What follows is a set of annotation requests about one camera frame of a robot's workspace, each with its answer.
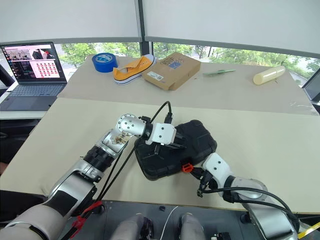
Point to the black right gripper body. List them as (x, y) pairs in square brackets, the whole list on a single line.
[(206, 183)]

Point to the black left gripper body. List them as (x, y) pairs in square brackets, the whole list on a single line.
[(178, 136)]

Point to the black plastic tool case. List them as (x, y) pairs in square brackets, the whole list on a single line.
[(192, 145)]

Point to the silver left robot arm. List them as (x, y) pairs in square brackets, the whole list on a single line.
[(87, 175)]

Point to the grey rounded robot leg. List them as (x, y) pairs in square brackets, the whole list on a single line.
[(191, 227), (130, 228)]

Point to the small black floor box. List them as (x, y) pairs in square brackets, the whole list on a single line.
[(221, 235)]

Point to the brown cardboard box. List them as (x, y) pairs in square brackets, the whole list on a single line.
[(172, 71)]

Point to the green plastic strip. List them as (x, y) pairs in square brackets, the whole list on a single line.
[(218, 72)]

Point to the yellow canvas sneaker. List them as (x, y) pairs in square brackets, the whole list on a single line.
[(132, 72)]

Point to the blue tape roll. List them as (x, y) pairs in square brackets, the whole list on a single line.
[(105, 62)]

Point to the cream cylinder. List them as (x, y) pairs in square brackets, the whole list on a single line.
[(268, 74)]

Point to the white roller blind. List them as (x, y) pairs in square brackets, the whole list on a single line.
[(232, 22), (67, 17)]

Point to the dark monitor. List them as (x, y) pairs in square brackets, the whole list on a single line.
[(313, 88)]

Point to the open laptop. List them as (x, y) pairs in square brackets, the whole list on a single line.
[(32, 75)]

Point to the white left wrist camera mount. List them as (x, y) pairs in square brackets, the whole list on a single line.
[(162, 133)]

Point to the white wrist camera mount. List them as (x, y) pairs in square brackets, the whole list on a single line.
[(218, 167), (162, 133)]

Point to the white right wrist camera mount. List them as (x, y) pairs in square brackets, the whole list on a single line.
[(218, 167)]

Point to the dark window frame post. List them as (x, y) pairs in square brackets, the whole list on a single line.
[(144, 22)]

